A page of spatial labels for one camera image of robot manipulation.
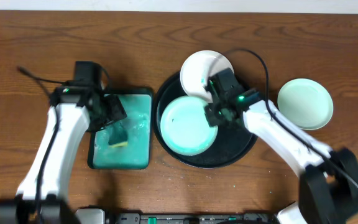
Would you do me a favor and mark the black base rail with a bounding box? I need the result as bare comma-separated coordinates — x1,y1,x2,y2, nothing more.
75,207,279,224

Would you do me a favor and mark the round black tray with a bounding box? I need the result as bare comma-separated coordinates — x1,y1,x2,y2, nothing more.
152,72,257,169

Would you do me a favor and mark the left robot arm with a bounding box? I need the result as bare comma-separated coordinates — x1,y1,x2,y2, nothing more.
0,85,126,223

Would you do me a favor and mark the pale green plate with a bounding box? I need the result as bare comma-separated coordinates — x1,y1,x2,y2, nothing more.
160,96,218,156
277,78,334,130

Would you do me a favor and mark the rectangular tray with green water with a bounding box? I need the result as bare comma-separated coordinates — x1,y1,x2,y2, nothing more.
87,88,153,170

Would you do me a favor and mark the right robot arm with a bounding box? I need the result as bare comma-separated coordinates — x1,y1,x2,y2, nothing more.
203,81,358,223

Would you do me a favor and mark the white plate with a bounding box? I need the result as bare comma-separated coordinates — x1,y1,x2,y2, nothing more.
180,50,234,103

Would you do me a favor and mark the green and yellow sponge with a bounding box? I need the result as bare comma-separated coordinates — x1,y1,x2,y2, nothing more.
108,126,128,147

